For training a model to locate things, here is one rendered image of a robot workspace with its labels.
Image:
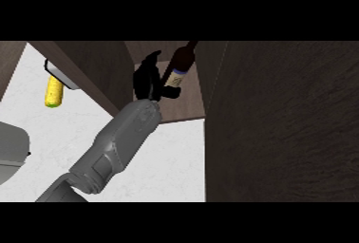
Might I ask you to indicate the dark wooden cabinet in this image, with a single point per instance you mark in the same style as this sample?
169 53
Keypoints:
185 104

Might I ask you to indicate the large dark wooden cabinet door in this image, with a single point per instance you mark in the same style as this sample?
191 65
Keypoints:
286 126

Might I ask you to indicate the yellow corn cob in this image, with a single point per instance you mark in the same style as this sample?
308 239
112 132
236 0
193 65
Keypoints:
54 93

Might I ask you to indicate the small dark wooden cabinet door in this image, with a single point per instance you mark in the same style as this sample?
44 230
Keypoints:
101 69

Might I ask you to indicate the grey rounded appliance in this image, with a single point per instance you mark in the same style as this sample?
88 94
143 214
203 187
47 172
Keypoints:
13 152

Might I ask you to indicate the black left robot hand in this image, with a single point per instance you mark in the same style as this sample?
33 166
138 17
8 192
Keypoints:
146 79

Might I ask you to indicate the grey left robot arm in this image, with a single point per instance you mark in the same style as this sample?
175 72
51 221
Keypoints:
126 133

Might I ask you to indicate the dark wine bottle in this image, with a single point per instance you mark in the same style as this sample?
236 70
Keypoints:
184 59

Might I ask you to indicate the dark wooden panel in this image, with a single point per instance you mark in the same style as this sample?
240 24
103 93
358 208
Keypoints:
10 60

